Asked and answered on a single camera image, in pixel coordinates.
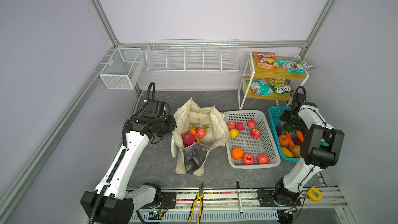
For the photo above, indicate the brown potato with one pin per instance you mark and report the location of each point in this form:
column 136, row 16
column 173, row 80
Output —
column 296, row 151

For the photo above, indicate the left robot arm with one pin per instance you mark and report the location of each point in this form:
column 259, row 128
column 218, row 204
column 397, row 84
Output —
column 107, row 203

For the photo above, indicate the green Fox's candy bag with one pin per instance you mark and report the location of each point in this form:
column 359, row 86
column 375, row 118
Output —
column 279, row 86

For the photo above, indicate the orange tangerine front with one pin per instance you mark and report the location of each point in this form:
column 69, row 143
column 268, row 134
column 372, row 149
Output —
column 237, row 153

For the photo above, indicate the yellow black pliers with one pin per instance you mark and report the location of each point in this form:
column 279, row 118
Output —
column 199, row 198

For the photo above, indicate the teal red snack bag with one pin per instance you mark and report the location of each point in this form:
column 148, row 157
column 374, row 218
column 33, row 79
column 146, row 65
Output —
column 295, row 66

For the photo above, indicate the wooden two-tier shelf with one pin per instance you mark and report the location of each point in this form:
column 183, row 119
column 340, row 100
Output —
column 252, row 72

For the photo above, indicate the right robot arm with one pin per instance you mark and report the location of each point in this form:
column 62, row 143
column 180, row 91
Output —
column 321, row 146

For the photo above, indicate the red apple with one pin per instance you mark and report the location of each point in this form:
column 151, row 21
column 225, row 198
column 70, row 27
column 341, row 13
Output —
column 262, row 159
column 255, row 133
column 201, row 133
column 231, row 125
column 248, row 159
column 251, row 124
column 239, row 126

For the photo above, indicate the white plastic fruit basket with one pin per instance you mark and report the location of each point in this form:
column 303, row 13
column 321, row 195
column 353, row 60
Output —
column 265, row 144

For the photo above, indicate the magenta dragon fruit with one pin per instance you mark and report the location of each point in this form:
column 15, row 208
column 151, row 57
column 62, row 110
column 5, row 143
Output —
column 188, row 139

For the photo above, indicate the green bell pepper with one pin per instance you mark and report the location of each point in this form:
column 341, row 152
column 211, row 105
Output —
column 289, row 128

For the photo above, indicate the yellow lemon in white basket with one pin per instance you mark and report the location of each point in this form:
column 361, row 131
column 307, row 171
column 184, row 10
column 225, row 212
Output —
column 234, row 133

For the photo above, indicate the small orange pumpkin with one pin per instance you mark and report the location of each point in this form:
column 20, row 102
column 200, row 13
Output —
column 284, row 141

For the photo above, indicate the teal white snack bag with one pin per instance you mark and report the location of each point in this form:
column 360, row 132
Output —
column 260, row 87

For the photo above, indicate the small white mesh box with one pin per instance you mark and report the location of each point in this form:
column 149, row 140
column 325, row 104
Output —
column 123, row 69

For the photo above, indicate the yellow tape measure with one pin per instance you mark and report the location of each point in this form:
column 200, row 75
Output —
column 314, row 194

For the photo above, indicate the orange snack bag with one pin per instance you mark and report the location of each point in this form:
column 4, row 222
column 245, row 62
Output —
column 266, row 60

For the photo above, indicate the long white wire basket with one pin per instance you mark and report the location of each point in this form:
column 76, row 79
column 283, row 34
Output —
column 192, row 55

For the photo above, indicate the teal plastic vegetable basket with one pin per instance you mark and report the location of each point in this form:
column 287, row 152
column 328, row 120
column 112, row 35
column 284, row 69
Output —
column 275, row 113

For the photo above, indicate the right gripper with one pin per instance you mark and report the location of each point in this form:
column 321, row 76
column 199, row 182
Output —
column 284, row 117

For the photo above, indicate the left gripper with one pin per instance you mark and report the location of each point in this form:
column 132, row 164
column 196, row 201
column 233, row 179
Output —
column 172, row 125

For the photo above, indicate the yellow squash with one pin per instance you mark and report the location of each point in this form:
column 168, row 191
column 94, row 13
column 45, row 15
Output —
column 287, row 153

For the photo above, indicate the orange carrot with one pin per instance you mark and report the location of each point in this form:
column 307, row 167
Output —
column 300, row 136

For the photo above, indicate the cream canvas grocery bag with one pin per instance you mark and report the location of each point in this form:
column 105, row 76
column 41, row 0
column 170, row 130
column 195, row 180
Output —
column 191, row 159

